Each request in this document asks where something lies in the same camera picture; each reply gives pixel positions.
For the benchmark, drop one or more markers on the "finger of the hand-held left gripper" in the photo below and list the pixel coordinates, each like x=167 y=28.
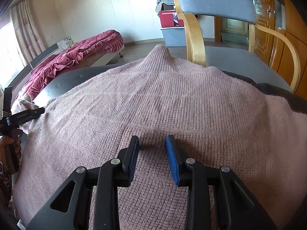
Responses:
x=37 y=113

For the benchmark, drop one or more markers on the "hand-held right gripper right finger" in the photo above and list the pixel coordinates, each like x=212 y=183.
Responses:
x=171 y=160

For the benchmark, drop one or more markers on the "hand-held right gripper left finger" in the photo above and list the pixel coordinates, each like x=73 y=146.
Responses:
x=134 y=160

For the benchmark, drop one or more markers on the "pink knitted sweater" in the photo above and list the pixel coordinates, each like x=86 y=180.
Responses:
x=168 y=100

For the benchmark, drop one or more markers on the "person's left hand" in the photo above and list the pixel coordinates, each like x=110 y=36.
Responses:
x=18 y=148

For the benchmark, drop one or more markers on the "white knitted sweater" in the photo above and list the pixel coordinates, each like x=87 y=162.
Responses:
x=24 y=103

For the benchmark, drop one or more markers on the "grey bed headboard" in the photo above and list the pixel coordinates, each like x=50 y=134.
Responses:
x=45 y=52

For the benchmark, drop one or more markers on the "bright window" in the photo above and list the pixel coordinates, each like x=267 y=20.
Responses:
x=7 y=52

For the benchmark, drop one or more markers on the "red quilted bedspread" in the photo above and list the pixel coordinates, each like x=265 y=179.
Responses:
x=72 y=55

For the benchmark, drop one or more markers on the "patterned window curtain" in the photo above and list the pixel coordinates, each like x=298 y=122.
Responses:
x=26 y=28

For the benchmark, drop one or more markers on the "grey plastic storage box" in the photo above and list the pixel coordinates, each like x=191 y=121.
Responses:
x=172 y=37

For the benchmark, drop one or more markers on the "red fabric storage box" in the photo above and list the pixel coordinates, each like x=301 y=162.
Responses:
x=168 y=19

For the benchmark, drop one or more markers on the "dark brown bag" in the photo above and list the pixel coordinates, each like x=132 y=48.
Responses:
x=168 y=6

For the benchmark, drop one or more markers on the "grey cloth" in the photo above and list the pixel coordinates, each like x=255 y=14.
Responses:
x=162 y=1

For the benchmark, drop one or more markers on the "wooden armchair with grey cushions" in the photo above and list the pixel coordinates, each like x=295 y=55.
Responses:
x=215 y=2

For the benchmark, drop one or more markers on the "wooden wardrobe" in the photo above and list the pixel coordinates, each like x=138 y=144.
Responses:
x=299 y=36

